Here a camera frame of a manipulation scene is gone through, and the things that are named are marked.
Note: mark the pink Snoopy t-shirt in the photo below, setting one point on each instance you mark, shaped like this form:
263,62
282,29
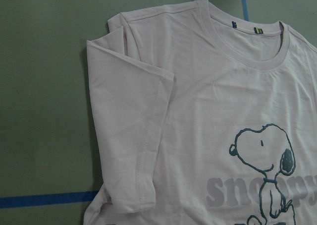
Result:
203,119

